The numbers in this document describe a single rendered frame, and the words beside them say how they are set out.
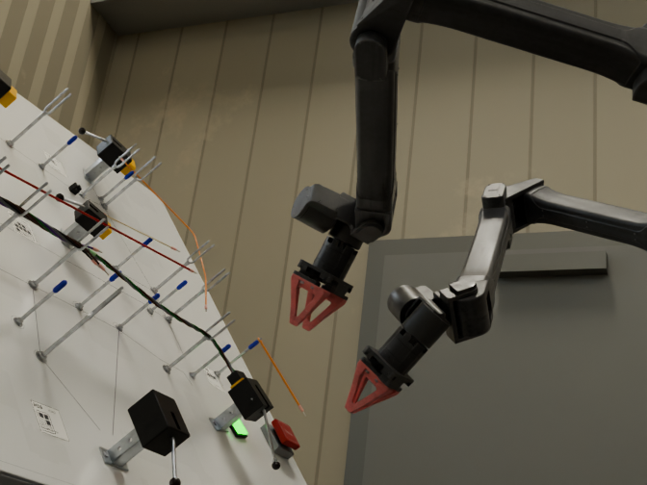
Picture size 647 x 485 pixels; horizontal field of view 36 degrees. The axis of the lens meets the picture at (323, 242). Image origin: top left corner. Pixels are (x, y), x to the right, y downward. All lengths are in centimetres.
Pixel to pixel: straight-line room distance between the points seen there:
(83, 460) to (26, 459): 11
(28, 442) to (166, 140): 308
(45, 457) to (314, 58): 308
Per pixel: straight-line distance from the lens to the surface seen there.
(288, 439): 179
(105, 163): 198
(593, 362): 317
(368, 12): 124
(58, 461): 120
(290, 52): 415
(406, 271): 341
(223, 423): 164
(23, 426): 119
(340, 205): 157
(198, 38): 442
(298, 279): 158
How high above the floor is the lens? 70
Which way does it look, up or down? 24 degrees up
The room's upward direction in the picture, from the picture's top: 7 degrees clockwise
